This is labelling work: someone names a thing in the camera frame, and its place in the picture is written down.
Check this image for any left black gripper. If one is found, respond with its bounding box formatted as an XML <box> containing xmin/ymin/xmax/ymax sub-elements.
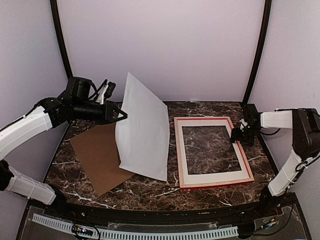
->
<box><xmin>72</xmin><ymin>99</ymin><xmax>127</xmax><ymax>125</ymax></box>

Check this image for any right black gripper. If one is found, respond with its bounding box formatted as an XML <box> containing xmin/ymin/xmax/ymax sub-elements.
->
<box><xmin>230</xmin><ymin>124</ymin><xmax>261</xmax><ymax>147</ymax></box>

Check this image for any landscape photo print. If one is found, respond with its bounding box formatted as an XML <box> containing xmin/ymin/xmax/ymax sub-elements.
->
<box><xmin>115</xmin><ymin>72</ymin><xmax>170</xmax><ymax>182</ymax></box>

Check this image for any brown cardboard backing board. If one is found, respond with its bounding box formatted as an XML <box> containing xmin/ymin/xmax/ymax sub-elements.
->
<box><xmin>70</xmin><ymin>123</ymin><xmax>135</xmax><ymax>196</ymax></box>

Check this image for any red wooden picture frame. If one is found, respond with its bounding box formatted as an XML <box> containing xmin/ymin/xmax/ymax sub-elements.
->
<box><xmin>173</xmin><ymin>115</ymin><xmax>255</xmax><ymax>191</ymax></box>

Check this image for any white photo mat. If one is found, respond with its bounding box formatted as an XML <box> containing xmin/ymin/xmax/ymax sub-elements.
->
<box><xmin>176</xmin><ymin>119</ymin><xmax>250</xmax><ymax>187</ymax></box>

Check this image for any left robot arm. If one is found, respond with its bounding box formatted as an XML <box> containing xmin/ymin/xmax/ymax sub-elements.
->
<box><xmin>0</xmin><ymin>77</ymin><xmax>128</xmax><ymax>218</ymax></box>

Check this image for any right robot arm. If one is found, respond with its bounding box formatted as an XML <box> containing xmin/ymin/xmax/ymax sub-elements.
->
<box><xmin>230</xmin><ymin>104</ymin><xmax>320</xmax><ymax>198</ymax></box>

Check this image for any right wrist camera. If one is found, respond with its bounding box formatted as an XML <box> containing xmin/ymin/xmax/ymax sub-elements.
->
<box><xmin>242</xmin><ymin>104</ymin><xmax>259</xmax><ymax>125</ymax></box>

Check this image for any black front rail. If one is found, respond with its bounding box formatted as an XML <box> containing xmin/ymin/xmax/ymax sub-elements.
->
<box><xmin>30</xmin><ymin>192</ymin><xmax>297</xmax><ymax>226</ymax></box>

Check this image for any white slotted cable duct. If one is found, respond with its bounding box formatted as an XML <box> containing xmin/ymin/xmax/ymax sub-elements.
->
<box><xmin>31</xmin><ymin>213</ymin><xmax>239</xmax><ymax>240</ymax></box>

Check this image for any left black corner post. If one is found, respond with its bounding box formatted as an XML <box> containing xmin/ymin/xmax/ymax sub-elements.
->
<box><xmin>49</xmin><ymin>0</ymin><xmax>73</xmax><ymax>79</ymax></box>

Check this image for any black corner post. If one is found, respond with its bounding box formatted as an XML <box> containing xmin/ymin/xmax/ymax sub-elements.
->
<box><xmin>241</xmin><ymin>0</ymin><xmax>273</xmax><ymax>105</ymax></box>
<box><xmin>49</xmin><ymin>0</ymin><xmax>73</xmax><ymax>79</ymax></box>

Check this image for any right black corner post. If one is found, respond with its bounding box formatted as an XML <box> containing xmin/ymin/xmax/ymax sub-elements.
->
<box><xmin>241</xmin><ymin>0</ymin><xmax>273</xmax><ymax>105</ymax></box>

